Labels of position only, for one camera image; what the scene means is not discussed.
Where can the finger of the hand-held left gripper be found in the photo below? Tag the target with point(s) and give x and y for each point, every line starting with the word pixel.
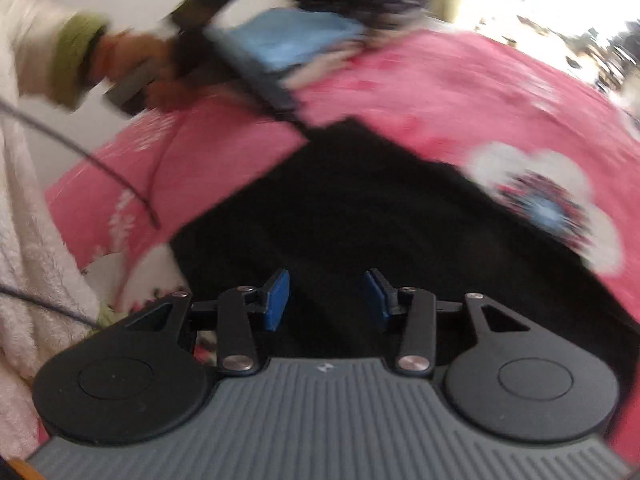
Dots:
pixel 265 87

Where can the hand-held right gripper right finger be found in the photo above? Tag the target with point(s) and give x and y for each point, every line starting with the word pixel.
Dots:
pixel 376 295

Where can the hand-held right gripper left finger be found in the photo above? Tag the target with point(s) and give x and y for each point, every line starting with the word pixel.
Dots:
pixel 279 300

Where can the black printed t-shirt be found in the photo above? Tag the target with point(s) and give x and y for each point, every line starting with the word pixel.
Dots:
pixel 350 200

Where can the person's left forearm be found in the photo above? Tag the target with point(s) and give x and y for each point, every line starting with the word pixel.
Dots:
pixel 35 35

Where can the person's left hand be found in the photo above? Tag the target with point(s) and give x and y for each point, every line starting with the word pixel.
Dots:
pixel 130 47

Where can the beige folded garment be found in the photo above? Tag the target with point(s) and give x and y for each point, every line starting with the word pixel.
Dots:
pixel 320 74

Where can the light blue folded garment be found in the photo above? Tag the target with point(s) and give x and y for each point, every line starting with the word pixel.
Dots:
pixel 300 35

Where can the pink floral blanket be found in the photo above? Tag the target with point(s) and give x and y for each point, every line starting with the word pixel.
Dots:
pixel 425 85

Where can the person's white fleece robe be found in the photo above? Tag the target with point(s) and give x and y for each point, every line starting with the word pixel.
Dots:
pixel 30 260

